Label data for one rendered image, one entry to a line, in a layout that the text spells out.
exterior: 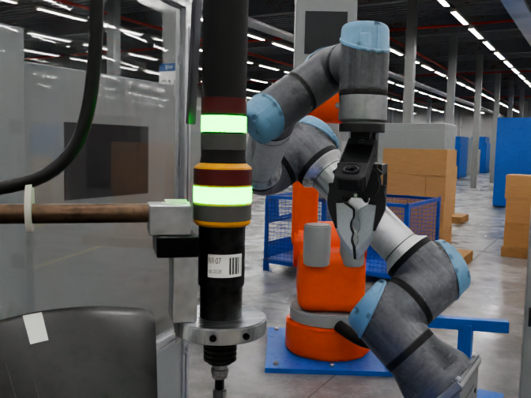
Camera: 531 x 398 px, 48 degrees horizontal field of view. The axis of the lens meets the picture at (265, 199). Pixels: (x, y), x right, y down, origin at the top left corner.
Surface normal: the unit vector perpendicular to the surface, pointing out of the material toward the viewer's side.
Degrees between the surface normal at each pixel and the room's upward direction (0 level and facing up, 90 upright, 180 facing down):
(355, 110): 90
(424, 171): 90
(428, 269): 60
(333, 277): 90
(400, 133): 90
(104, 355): 38
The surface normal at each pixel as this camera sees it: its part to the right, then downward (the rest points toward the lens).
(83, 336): 0.30, -0.73
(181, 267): 0.26, 0.09
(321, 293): -0.03, 0.09
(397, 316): 0.02, -0.40
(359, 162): -0.12, -0.82
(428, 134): -0.49, 0.07
